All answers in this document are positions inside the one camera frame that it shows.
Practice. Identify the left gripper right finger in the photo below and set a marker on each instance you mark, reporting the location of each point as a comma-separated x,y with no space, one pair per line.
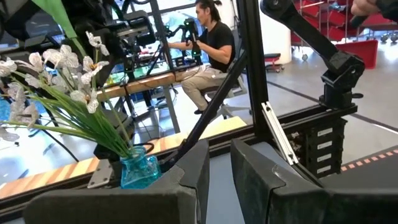
311,208

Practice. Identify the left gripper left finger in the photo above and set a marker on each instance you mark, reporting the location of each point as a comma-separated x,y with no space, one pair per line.
109,207

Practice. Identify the black background robot arm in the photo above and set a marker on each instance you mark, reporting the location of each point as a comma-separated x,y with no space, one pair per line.
191,34

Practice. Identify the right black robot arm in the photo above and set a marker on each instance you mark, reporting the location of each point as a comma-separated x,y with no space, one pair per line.
104,153

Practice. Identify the blue glass vase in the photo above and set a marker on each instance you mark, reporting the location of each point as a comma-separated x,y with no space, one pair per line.
138,172

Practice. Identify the silver mounting plate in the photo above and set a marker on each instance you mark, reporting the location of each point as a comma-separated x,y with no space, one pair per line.
101,175

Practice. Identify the black box with white labels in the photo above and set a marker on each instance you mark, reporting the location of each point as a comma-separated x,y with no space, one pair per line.
308,155

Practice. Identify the wooden table border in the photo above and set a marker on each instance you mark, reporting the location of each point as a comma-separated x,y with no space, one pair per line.
71,168

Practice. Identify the striped black floor mat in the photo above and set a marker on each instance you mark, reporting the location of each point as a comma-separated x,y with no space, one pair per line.
373,161

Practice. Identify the silver aluminium bar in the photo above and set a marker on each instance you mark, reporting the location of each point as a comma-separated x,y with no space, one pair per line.
278,132

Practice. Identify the wooden desk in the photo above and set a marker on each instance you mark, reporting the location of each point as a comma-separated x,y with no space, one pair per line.
140,85

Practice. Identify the person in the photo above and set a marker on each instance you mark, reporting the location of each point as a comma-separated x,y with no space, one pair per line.
217,40

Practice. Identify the office chair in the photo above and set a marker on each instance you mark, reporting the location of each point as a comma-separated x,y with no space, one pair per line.
230,90

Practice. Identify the black bench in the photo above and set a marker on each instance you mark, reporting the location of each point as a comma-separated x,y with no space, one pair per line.
273,59

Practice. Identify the red bin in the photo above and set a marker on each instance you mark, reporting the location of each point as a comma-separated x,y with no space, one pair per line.
360,51

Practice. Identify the white pillar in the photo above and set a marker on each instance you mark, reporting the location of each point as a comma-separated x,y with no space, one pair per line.
275,34

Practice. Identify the red shelving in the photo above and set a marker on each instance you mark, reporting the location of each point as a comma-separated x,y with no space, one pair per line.
329,18

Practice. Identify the person's hand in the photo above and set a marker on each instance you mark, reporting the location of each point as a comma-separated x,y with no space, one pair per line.
362,7

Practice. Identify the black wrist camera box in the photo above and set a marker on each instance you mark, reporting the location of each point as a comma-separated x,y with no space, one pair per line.
136,31

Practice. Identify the black aluminium table frame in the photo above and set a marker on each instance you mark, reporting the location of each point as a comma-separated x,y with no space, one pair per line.
253,62

